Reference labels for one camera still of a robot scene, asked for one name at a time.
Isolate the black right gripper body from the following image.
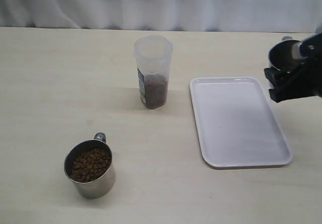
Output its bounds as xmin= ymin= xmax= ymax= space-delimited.
xmin=294 ymin=50 xmax=321 ymax=98

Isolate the steel cup with kibble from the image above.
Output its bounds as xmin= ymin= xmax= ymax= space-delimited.
xmin=64 ymin=132 xmax=116 ymax=199
xmin=268 ymin=36 xmax=301 ymax=72

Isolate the white rectangular plastic tray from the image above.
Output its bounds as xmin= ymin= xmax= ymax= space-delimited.
xmin=189 ymin=77 xmax=293 ymax=169

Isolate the white curtain backdrop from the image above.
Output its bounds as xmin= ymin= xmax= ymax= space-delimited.
xmin=1 ymin=0 xmax=321 ymax=33

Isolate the clear plastic tall container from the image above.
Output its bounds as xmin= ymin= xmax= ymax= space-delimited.
xmin=134 ymin=35 xmax=173 ymax=109

